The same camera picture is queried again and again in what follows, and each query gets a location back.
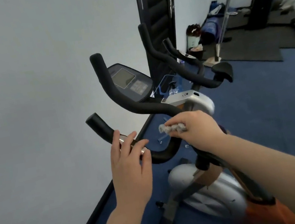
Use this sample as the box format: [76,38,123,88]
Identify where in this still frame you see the person's right hand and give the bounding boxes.
[162,105,229,160]

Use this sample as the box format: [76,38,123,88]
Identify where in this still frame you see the person's left hand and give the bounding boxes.
[103,125,160,211]

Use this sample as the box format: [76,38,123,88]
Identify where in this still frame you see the grey cleaning cloth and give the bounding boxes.
[157,119,189,138]

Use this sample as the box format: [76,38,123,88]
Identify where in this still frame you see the silver orange exercise bike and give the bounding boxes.
[133,75,295,224]

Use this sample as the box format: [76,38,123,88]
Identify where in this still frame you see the black foam handlebars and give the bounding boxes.
[70,9,247,176]

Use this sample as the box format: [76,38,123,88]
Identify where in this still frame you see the clear spray bottle black nozzle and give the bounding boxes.
[167,80,181,96]

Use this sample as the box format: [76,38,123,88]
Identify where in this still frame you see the clear blue acrylic side table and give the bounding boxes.
[146,71,196,147]

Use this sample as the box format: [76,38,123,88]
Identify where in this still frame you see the black waste bin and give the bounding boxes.
[187,45,208,63]

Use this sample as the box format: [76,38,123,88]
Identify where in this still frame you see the pale green vase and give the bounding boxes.
[186,33,201,50]

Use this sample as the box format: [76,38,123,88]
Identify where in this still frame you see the black floor mat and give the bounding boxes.
[197,4,295,75]

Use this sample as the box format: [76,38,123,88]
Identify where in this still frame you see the dark red flower bouquet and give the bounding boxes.
[185,22,203,38]

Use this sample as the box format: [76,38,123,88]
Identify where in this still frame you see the blue rolled mat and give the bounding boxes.
[199,16,228,45]

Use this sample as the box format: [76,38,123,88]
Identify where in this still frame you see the blue cloth pile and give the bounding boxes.
[207,0,238,21]

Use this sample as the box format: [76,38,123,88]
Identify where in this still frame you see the black door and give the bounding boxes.
[135,0,192,84]

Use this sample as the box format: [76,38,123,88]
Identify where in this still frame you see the silver door handle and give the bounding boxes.
[167,0,177,19]

